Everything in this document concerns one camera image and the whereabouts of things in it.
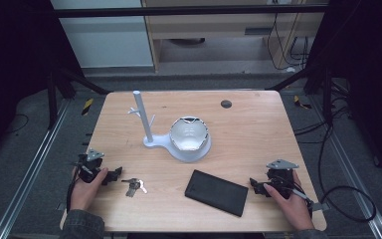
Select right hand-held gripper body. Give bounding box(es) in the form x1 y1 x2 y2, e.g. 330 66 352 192
266 158 300 200

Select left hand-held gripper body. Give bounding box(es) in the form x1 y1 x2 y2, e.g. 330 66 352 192
78 148 105 184

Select person's left hand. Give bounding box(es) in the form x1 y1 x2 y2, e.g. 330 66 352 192
69 167 109 212

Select person's right hand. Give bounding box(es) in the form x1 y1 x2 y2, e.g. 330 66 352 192
263 170 315 232

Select black wallet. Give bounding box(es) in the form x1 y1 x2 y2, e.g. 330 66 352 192
184 169 250 218

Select yellow black tape strip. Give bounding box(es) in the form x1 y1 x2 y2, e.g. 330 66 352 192
292 95 313 111
81 98 95 117

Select white key stand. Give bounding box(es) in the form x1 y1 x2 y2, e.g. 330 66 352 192
126 90 213 164

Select black metal stand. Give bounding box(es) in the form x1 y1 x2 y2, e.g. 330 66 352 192
264 62 334 125
45 65 112 131

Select white bowl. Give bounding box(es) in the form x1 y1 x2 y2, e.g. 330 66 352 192
168 116 210 152

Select black curtain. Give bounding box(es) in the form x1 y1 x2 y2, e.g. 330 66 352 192
0 0 85 164
305 0 382 187

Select white cabinet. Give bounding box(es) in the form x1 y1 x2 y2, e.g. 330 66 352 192
50 0 155 70

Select wooden shelf unit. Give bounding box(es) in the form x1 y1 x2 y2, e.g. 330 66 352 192
140 0 330 73

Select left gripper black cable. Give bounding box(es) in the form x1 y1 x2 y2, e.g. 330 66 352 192
66 167 82 214

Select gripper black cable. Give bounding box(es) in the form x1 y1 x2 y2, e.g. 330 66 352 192
290 184 378 224
66 167 82 214

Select aluminium floor rail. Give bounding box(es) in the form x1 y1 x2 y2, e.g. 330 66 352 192
310 95 382 239
0 99 72 239

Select black floor cables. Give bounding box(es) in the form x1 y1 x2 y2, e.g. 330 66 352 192
292 79 359 187

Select thin black floor cable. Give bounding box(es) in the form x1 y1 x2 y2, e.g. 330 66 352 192
5 113 30 134

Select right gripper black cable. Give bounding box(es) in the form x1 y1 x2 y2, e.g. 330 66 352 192
290 184 378 224

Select hanging black cables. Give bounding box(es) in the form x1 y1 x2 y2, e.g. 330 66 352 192
266 12 310 72

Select black frame crossbar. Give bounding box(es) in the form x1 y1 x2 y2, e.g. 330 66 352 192
51 4 330 19

